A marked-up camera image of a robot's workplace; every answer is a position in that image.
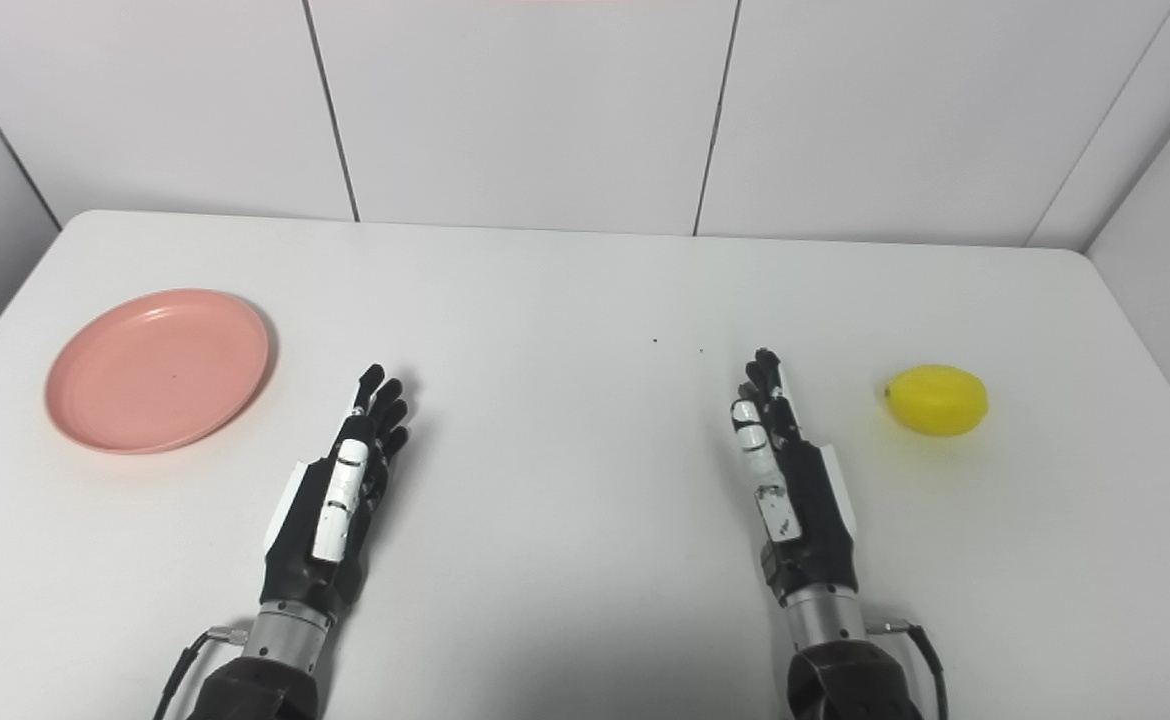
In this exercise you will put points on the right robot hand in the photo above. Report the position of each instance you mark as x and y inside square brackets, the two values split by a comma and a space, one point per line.
[805, 520]

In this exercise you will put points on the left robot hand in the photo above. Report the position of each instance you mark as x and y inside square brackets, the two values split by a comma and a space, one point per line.
[320, 530]

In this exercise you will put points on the yellow lemon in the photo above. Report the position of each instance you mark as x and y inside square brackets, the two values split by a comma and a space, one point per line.
[937, 400]

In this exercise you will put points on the pink round plate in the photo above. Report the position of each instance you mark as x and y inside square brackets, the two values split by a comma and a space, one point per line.
[158, 370]

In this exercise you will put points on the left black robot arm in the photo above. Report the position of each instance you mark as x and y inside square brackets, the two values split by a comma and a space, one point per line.
[275, 670]

